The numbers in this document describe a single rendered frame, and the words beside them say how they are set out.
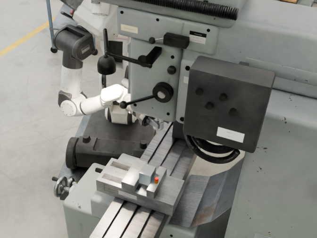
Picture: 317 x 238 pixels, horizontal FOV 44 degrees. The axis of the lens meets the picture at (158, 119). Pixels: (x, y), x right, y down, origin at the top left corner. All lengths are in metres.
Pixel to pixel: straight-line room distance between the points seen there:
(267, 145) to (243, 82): 0.32
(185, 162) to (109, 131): 0.82
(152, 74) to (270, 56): 0.40
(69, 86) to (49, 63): 2.74
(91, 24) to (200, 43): 0.63
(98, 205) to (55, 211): 1.08
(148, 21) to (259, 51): 0.35
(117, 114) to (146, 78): 1.10
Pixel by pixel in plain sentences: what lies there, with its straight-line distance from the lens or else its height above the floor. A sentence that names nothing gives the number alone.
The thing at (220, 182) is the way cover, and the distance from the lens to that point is 1.80.
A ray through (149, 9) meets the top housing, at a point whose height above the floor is 1.75.
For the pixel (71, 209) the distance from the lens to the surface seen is 1.99.
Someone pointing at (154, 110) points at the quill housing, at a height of 1.36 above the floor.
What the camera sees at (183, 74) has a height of 1.55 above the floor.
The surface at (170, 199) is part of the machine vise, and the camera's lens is 1.62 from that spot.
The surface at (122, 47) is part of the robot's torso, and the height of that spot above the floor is 1.21.
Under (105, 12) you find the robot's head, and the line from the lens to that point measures 1.59.
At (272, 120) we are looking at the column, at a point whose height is 1.54.
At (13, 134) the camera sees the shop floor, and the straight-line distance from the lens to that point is 3.56.
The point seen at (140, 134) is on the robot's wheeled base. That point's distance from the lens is 2.54.
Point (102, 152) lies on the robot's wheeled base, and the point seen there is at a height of 0.59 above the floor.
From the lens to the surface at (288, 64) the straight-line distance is 1.19.
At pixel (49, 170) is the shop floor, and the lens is 3.17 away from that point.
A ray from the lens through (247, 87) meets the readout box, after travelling 0.94.
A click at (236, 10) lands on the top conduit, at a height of 1.80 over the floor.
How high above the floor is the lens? 2.20
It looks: 38 degrees down
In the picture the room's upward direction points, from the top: 3 degrees clockwise
